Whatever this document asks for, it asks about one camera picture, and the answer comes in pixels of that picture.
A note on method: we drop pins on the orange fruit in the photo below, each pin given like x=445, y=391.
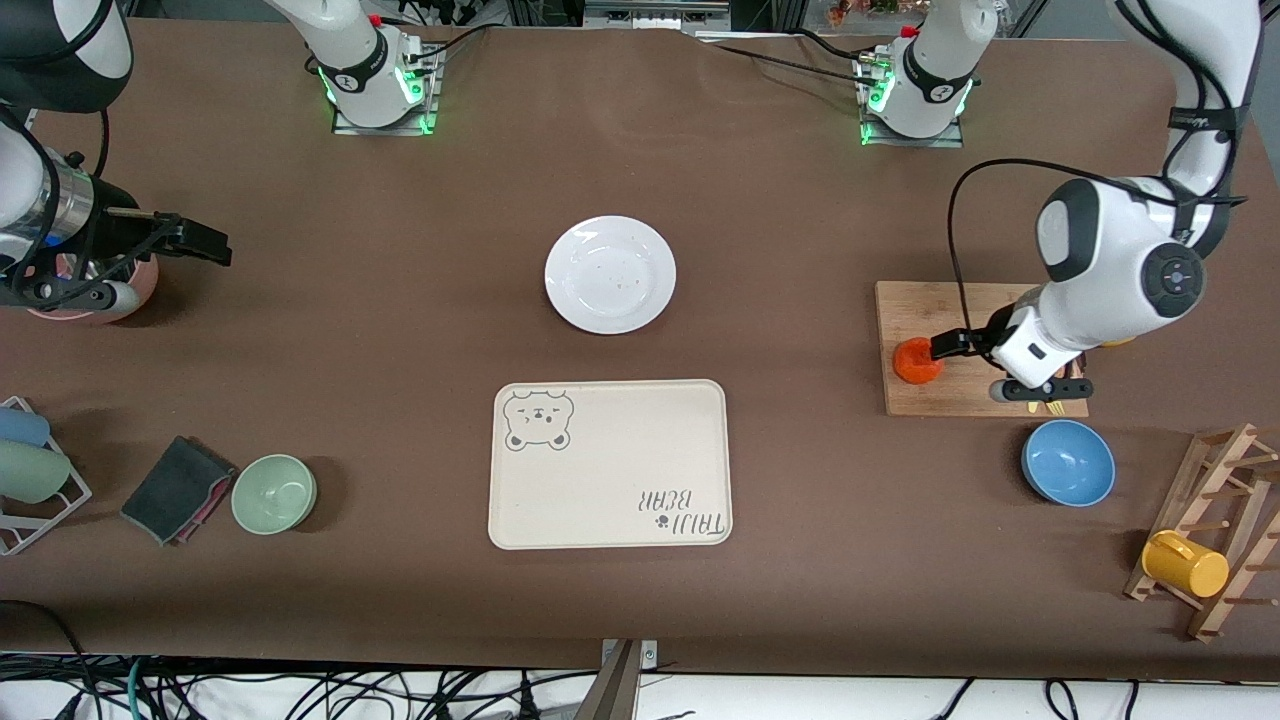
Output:
x=912, y=365

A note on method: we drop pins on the metal table edge bracket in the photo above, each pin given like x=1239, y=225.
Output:
x=622, y=680

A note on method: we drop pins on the pale green cup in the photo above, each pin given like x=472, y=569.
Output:
x=30, y=472

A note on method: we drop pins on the beige bear print tray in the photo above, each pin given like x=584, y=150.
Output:
x=620, y=470

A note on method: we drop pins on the bamboo cutting board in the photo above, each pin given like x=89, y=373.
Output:
x=920, y=310

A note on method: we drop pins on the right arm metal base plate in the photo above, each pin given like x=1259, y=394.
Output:
x=350, y=130

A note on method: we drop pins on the yellow mug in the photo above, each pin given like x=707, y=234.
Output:
x=1185, y=565

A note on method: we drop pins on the aluminium frame profile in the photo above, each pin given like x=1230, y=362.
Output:
x=655, y=14

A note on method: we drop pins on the white round plate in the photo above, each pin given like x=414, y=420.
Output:
x=610, y=275

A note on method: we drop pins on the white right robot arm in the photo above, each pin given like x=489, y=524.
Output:
x=365, y=70

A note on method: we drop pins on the pale green bowl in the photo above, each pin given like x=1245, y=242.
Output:
x=274, y=494

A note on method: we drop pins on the blue cup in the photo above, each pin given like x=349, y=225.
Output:
x=22, y=427

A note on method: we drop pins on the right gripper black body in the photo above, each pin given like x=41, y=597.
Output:
x=118, y=238

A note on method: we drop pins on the pink cloth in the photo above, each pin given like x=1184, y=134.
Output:
x=212, y=510

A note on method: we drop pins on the wooden cup rack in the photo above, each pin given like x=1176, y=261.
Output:
x=1225, y=445

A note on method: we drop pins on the blue bowl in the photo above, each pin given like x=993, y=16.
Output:
x=1068, y=463

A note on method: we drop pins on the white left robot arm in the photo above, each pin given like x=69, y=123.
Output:
x=1100, y=240

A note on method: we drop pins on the dark grey cloth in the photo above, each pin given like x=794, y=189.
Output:
x=172, y=485

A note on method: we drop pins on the pink bowl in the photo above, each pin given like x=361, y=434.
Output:
x=145, y=282

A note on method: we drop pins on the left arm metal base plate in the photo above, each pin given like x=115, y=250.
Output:
x=945, y=140

